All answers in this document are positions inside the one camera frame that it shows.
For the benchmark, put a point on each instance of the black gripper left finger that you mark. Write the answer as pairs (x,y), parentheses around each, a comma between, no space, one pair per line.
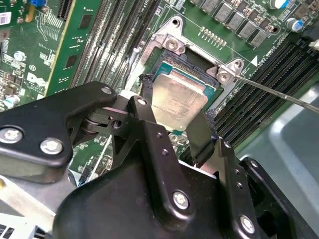
(49,119)

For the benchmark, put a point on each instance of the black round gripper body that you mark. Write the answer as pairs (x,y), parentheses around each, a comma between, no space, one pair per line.
(112,211)

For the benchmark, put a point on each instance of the silver topped CPU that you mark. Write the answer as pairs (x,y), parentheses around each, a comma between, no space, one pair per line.
(179,99)

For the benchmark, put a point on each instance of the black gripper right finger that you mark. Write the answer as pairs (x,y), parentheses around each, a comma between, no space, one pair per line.
(239,204)

